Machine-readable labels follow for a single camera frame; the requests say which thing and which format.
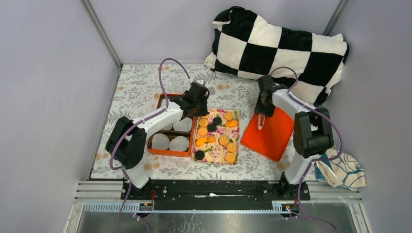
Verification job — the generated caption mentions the black sandwich cookie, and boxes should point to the black sandwich cookie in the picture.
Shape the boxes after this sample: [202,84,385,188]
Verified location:
[212,116,222,126]
[194,150,205,161]
[207,123,217,133]

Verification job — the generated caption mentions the orange box lid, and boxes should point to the orange box lid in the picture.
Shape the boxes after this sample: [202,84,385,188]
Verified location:
[240,108,294,162]

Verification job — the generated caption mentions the orange cookie box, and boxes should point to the orange cookie box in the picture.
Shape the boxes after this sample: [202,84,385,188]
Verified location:
[147,94,195,157]

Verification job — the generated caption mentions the floral cookie tray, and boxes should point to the floral cookie tray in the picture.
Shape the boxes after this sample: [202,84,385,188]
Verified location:
[191,108,240,165]

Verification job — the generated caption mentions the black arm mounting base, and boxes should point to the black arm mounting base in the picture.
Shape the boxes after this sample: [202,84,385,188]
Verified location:
[120,179,310,211]

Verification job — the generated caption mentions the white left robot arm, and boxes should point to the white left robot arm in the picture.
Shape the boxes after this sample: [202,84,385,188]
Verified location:
[105,82,209,200]

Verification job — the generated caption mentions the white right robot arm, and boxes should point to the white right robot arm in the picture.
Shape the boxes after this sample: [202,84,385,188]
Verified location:
[255,75,334,200]

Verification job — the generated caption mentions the orange jam cookie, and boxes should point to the orange jam cookie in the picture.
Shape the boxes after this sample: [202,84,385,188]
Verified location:
[225,120,239,128]
[195,137,207,147]

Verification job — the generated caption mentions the floral table mat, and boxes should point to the floral table mat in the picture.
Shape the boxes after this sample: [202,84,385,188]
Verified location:
[90,64,295,180]

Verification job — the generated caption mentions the black white checkered blanket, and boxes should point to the black white checkered blanket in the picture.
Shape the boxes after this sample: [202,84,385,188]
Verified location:
[205,6,349,105]

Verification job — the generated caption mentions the white blue patterned cloth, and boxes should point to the white blue patterned cloth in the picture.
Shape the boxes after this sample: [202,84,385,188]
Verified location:
[315,149,366,191]

